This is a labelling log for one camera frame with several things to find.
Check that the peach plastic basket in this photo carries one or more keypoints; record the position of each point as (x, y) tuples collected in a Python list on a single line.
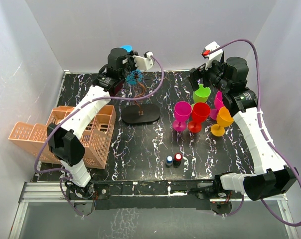
[(96, 137)]

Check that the red capped small bottle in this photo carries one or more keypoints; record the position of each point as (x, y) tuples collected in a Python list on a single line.
[(177, 160)]

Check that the red plastic wine glass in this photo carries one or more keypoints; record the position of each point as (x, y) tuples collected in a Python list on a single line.
[(200, 113)]

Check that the blue plastic wine glass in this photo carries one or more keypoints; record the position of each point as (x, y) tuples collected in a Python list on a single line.
[(135, 76)]

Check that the orange plastic wine glass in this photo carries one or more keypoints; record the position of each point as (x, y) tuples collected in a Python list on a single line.
[(224, 120)]

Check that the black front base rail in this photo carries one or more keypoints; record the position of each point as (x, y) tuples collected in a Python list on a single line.
[(202, 195)]

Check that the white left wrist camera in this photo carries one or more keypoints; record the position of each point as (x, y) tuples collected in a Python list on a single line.
[(145, 62)]

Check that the metal wine glass rack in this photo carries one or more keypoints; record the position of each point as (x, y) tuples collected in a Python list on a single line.
[(139, 113)]

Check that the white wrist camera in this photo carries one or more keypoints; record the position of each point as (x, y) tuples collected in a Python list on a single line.
[(211, 53), (145, 62)]

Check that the green plastic wine glass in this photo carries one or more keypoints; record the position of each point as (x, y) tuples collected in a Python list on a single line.
[(201, 95)]

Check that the blue capped small bottle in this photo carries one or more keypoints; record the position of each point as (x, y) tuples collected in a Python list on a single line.
[(169, 161)]

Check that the magenta plastic wine glass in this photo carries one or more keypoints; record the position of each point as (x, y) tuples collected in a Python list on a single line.
[(182, 112)]

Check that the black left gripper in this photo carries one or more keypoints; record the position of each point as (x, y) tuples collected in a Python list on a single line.
[(130, 58)]

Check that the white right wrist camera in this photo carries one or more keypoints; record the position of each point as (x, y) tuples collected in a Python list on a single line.
[(211, 53)]

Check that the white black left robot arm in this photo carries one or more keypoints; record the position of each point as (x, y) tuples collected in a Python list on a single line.
[(65, 142)]

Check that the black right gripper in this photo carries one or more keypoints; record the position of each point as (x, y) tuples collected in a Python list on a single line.
[(201, 72)]

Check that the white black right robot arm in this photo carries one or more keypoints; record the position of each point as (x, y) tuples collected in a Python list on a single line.
[(272, 175)]

